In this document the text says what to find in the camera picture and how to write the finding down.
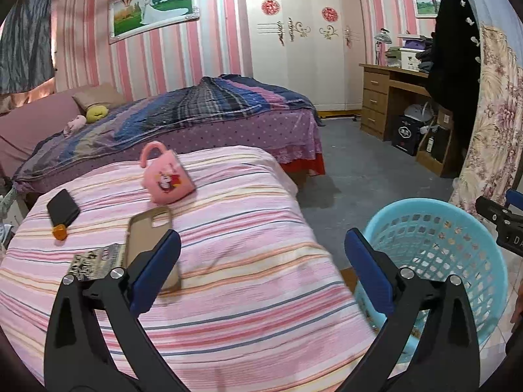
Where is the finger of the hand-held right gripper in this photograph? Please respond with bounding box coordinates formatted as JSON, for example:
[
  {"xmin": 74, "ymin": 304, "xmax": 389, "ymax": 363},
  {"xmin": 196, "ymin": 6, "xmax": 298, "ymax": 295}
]
[
  {"xmin": 475, "ymin": 195, "xmax": 513, "ymax": 224},
  {"xmin": 505, "ymin": 189, "xmax": 523, "ymax": 213}
]

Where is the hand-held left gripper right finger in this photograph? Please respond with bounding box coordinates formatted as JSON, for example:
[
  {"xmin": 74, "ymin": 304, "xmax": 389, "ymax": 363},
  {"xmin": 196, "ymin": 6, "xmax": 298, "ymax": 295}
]
[{"xmin": 344, "ymin": 229, "xmax": 481, "ymax": 392}]

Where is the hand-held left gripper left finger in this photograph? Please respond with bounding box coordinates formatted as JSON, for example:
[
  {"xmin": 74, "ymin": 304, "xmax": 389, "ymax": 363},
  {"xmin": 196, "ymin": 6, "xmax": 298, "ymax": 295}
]
[{"xmin": 44, "ymin": 229, "xmax": 182, "ymax": 392}]

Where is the light blue plastic basket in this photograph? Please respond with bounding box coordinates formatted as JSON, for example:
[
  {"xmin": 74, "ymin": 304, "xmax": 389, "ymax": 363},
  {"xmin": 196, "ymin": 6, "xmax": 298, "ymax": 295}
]
[{"xmin": 353, "ymin": 198, "xmax": 509, "ymax": 364}]

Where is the beige phone case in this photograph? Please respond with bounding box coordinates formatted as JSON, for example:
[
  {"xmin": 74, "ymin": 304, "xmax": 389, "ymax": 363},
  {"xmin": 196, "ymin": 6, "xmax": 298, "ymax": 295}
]
[{"xmin": 125, "ymin": 204, "xmax": 182, "ymax": 295}]

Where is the silver patterned packet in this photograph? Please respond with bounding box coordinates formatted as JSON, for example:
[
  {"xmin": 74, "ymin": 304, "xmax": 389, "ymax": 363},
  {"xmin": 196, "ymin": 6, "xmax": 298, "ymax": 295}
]
[{"xmin": 65, "ymin": 243, "xmax": 127, "ymax": 282}]

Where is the floral curtain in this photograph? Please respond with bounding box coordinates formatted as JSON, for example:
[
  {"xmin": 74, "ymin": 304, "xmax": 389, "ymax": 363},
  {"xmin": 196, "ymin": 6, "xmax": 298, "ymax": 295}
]
[{"xmin": 447, "ymin": 22, "xmax": 523, "ymax": 237}]

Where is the pink cartoon mug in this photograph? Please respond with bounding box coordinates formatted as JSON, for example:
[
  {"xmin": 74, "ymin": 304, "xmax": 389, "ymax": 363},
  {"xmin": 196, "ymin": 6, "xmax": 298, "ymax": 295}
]
[{"xmin": 140, "ymin": 141, "xmax": 197, "ymax": 205}]

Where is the pink striped sheet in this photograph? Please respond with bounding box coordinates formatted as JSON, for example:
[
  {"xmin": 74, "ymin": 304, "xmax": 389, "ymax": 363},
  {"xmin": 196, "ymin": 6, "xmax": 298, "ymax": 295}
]
[{"xmin": 0, "ymin": 146, "xmax": 380, "ymax": 392}]

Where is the cardboard box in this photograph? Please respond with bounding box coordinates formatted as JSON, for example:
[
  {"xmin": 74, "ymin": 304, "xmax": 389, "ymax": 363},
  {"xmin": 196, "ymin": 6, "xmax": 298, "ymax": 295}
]
[{"xmin": 435, "ymin": 106, "xmax": 454, "ymax": 129}]

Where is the black bag with white logo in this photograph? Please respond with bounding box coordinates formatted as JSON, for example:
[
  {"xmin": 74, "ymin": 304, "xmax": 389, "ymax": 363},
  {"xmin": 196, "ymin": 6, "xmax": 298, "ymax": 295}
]
[{"xmin": 391, "ymin": 114, "xmax": 426, "ymax": 156}]

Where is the black phone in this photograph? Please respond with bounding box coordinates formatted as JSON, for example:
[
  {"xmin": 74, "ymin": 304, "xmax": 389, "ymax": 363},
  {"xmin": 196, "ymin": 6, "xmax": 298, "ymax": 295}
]
[{"xmin": 46, "ymin": 188, "xmax": 81, "ymax": 229}]

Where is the white round appliance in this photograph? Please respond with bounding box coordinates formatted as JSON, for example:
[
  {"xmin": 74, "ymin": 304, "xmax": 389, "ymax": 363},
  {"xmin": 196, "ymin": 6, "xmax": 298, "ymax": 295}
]
[{"xmin": 404, "ymin": 104, "xmax": 436, "ymax": 125}]

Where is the wooden desk with drawers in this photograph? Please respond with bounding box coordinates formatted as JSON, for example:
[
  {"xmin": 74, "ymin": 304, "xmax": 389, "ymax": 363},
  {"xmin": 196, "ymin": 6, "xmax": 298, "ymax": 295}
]
[{"xmin": 359, "ymin": 63, "xmax": 462, "ymax": 176}]

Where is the black coat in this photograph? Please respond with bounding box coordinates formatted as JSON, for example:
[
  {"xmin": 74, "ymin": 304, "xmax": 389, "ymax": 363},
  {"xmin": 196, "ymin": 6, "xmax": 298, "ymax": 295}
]
[{"xmin": 427, "ymin": 0, "xmax": 483, "ymax": 139}]

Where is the plaid purple blue blanket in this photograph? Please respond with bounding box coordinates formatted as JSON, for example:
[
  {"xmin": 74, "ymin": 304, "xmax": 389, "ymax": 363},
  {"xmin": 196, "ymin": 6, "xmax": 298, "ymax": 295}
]
[{"xmin": 12, "ymin": 74, "xmax": 315, "ymax": 180}]

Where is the pink soft toy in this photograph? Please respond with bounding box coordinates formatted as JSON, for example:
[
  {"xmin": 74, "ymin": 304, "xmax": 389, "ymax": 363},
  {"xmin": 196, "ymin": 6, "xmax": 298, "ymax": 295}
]
[{"xmin": 63, "ymin": 115, "xmax": 87, "ymax": 136}]

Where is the yellow soft toy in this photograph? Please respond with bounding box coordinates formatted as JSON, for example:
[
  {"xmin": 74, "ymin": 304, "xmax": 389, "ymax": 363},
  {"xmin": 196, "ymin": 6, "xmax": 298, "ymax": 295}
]
[{"xmin": 85, "ymin": 104, "xmax": 109, "ymax": 123}]

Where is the white box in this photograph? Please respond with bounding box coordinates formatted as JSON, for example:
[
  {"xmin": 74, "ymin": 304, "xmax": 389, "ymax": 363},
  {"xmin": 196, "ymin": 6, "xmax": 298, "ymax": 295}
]
[{"xmin": 398, "ymin": 47, "xmax": 423, "ymax": 70}]

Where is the bed with plaid blanket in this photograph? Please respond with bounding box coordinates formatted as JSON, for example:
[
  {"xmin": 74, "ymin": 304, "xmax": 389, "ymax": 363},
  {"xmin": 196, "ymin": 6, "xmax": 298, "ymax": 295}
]
[{"xmin": 0, "ymin": 74, "xmax": 328, "ymax": 184}]

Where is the pile of folded clothes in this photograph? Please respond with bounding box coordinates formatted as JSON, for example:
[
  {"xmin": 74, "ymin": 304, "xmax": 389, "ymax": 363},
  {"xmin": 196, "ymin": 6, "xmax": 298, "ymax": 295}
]
[{"xmin": 398, "ymin": 35, "xmax": 436, "ymax": 50}]

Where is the brown pillow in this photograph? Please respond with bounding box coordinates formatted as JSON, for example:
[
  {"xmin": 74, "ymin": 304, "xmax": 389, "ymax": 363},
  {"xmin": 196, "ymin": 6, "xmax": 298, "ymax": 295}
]
[{"xmin": 73, "ymin": 83, "xmax": 125, "ymax": 111}]

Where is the desk lamp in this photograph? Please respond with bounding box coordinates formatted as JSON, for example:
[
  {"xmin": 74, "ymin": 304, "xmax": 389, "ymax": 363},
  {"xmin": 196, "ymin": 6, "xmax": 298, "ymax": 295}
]
[{"xmin": 374, "ymin": 28, "xmax": 393, "ymax": 66}]

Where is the white wardrobe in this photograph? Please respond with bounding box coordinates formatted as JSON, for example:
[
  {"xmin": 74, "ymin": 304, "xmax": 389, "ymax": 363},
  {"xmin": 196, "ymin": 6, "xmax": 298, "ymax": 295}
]
[{"xmin": 243, "ymin": 0, "xmax": 364, "ymax": 111}]

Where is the large framed wedding picture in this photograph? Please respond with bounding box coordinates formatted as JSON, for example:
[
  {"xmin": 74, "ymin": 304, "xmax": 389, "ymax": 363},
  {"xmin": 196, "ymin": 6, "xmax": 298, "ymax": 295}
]
[{"xmin": 108, "ymin": 0, "xmax": 201, "ymax": 45}]

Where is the grey curtain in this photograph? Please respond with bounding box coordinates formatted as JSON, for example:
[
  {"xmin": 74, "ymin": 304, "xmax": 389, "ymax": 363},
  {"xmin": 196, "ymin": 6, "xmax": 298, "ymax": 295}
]
[{"xmin": 0, "ymin": 0, "xmax": 56, "ymax": 94}]

